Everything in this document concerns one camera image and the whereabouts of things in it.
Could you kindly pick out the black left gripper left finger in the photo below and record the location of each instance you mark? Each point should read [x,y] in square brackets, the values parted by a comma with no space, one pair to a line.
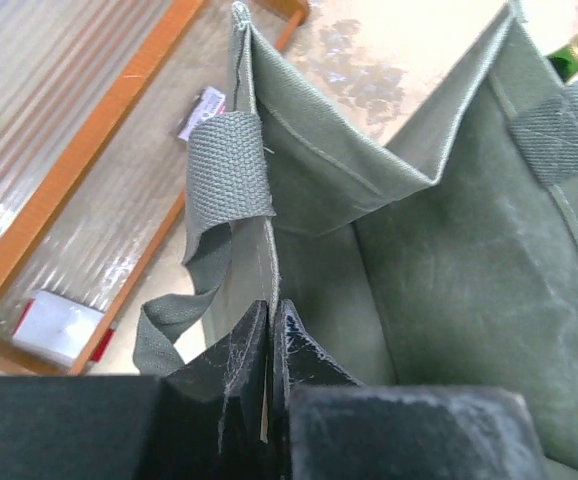
[210,417]

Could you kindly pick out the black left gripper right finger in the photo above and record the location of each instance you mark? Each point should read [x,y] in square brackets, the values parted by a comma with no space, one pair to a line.
[297,358]

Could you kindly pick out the green canvas tote bag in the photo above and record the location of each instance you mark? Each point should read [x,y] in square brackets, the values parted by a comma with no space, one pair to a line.
[447,256]

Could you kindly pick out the orange wooden shoe rack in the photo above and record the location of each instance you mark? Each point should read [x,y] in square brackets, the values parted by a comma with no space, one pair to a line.
[92,176]

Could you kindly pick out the small white label packet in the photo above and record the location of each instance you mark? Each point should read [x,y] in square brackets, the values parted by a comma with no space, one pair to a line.
[207,104]

